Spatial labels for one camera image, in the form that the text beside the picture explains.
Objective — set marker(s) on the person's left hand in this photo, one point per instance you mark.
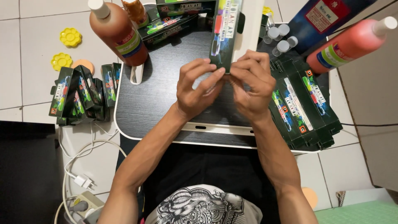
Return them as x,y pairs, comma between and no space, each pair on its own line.
191,96

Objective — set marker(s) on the group of small clear bottles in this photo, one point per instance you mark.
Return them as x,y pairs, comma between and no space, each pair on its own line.
279,39

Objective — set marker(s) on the black case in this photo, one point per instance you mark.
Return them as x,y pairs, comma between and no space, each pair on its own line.
28,174

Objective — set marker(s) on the heap of filled green cartons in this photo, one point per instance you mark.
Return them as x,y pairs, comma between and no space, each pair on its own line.
174,21

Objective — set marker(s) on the small brown paint bottle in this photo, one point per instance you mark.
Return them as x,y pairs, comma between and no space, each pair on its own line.
136,11

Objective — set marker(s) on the large red paint bottle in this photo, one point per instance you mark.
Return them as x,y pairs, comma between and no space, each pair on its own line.
345,46

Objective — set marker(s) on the stack of flat green cartons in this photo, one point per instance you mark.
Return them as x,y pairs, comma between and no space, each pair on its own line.
301,105

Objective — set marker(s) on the person's right hand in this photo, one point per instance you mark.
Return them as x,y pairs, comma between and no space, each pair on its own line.
255,93

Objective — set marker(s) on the white charger plug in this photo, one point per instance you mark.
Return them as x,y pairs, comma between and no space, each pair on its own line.
83,181

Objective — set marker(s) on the dark green paint carton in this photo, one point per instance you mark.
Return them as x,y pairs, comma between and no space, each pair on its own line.
224,34

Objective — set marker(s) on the black lap desk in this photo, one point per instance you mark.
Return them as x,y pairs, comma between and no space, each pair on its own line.
155,93

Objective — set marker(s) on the round orange sponge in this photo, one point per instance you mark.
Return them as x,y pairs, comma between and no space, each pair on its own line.
311,197
84,64

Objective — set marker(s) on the blue box with red label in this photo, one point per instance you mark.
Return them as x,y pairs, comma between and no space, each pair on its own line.
323,21

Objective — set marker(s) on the large brown paint bottle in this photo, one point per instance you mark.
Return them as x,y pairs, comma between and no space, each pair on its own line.
119,34

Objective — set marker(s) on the green cutting mat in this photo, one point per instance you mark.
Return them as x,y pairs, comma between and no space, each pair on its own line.
360,213

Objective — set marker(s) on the white power strip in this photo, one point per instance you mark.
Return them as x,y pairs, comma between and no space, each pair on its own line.
85,207

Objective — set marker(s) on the pile of folded green cartons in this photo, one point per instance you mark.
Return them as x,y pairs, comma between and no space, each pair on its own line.
80,93

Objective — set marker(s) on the yellow flower paint palette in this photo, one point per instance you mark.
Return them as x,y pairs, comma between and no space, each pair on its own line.
70,37
267,11
61,61

